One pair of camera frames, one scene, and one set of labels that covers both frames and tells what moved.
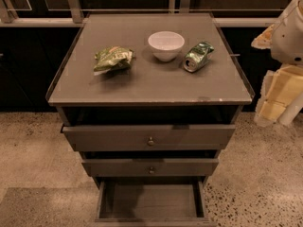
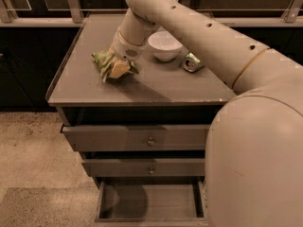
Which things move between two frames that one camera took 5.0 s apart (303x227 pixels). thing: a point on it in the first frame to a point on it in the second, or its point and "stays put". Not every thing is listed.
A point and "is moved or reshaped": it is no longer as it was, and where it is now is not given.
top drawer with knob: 150,137 stays put
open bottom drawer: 151,203 stays put
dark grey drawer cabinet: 151,132 stays put
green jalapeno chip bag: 113,59 is moved or reshaped
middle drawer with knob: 151,167 stays put
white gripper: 288,44 to 124,50
